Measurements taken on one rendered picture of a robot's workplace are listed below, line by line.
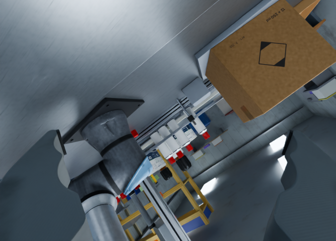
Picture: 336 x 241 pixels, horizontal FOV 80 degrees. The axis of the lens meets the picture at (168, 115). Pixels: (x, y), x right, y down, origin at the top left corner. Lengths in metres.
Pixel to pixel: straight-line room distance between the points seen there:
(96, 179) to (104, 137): 0.12
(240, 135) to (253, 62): 8.89
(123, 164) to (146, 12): 0.40
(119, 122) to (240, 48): 0.46
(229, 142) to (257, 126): 1.39
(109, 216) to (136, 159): 0.17
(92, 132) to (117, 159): 0.11
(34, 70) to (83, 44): 0.09
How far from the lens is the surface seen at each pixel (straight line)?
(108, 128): 0.63
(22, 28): 0.34
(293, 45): 0.79
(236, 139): 9.60
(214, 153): 9.83
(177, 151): 1.13
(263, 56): 0.74
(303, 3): 1.22
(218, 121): 9.57
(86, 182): 0.62
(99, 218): 0.56
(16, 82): 0.41
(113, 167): 0.61
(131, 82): 0.59
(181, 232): 1.09
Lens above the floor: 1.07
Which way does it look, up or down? 11 degrees down
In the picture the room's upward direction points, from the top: 144 degrees clockwise
